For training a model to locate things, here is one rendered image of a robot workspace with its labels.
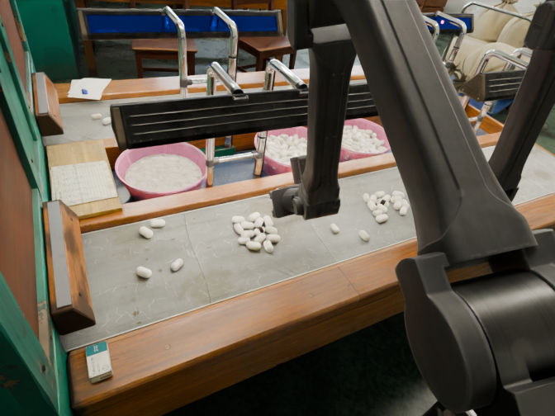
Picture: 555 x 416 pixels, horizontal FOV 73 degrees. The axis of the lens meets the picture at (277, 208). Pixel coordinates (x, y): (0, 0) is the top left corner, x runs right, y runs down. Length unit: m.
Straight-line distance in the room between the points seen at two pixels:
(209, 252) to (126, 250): 0.19
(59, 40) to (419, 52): 3.31
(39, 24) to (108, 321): 2.89
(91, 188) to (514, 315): 0.98
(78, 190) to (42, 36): 2.53
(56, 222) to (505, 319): 0.80
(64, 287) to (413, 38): 0.66
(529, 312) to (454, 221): 0.07
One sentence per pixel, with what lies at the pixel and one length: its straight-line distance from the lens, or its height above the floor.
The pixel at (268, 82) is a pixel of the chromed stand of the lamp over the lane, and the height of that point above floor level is 1.06.
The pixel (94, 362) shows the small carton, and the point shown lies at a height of 0.78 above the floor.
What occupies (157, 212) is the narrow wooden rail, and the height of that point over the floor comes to 0.76.
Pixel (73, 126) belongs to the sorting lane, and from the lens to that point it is 1.44.
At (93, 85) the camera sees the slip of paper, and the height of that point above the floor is 0.77.
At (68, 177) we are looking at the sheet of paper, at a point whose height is 0.78.
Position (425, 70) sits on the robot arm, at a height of 1.35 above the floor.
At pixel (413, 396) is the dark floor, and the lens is 1.73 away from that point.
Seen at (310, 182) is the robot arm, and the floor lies 1.05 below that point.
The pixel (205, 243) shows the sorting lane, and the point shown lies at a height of 0.74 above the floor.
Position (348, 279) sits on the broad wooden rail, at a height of 0.76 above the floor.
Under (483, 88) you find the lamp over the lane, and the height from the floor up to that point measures 1.08.
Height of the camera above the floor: 1.44
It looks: 41 degrees down
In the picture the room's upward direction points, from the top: 10 degrees clockwise
